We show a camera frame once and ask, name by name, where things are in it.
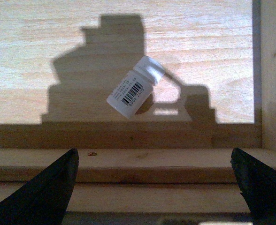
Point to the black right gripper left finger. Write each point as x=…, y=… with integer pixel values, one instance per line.
x=44, y=199

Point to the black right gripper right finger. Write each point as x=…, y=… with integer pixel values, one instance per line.
x=257, y=183

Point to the white medicine bottle with barcode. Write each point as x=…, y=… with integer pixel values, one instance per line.
x=136, y=86

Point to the wooden drawer with panel front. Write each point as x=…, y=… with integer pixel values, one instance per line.
x=154, y=94

